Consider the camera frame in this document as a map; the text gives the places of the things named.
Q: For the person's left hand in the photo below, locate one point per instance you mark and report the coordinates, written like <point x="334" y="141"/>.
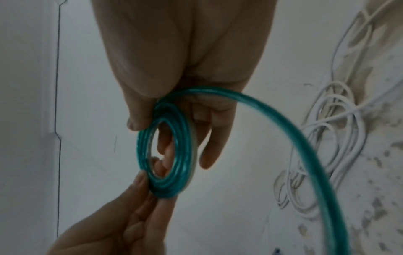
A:
<point x="119" y="219"/>

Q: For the person's right hand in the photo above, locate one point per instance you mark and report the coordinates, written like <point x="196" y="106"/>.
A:
<point x="176" y="44"/>

